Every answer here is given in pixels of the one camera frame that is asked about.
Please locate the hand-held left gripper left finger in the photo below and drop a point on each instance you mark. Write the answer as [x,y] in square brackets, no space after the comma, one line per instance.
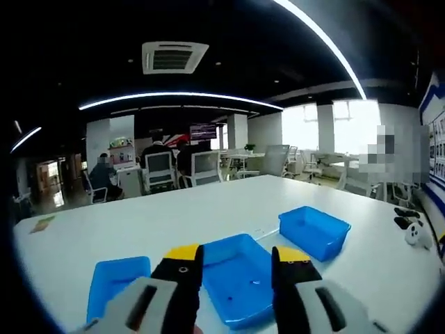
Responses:
[125,309]

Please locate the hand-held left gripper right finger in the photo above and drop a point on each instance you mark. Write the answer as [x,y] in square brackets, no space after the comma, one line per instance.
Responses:
[299,288]

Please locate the blue plastic bin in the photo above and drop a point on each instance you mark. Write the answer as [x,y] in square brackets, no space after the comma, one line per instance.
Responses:
[236,275]
[313,233]
[114,278]

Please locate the person's left hand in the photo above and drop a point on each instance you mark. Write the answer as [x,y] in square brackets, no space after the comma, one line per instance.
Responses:
[199,330]

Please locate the white mesh office chair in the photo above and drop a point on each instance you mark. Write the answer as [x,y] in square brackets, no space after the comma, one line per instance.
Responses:
[99,195]
[160,167]
[205,165]

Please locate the green paper sheet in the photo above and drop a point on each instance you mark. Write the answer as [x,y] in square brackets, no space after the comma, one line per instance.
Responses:
[41,224]

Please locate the white game controller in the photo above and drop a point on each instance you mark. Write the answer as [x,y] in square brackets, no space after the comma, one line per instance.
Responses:
[415,234]

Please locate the grey office chair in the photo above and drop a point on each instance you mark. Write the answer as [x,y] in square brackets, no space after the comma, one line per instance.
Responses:
[276,158]

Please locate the small potted plant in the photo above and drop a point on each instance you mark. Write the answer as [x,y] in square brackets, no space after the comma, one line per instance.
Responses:
[249,148]

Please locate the white display shelf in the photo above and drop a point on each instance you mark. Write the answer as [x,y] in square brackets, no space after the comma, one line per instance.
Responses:
[121,142]

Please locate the red blue flag poster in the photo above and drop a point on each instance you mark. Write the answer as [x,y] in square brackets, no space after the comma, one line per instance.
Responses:
[179,139]

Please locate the short ceiling light strip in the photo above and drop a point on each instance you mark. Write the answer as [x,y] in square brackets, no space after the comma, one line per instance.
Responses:
[26,139]

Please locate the curved ceiling light strip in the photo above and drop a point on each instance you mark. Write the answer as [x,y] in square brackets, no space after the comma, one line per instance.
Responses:
[174,94]

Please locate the long curved ceiling light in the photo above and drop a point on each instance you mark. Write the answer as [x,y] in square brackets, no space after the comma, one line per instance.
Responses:
[330,45]

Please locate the white ceiling air conditioner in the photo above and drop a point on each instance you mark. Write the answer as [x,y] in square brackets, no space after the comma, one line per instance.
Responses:
[174,57]

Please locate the purple wall screen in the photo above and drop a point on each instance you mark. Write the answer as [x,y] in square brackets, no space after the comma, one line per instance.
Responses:
[202,131]

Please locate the blue white wall board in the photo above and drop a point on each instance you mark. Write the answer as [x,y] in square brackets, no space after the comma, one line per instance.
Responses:
[436,139]

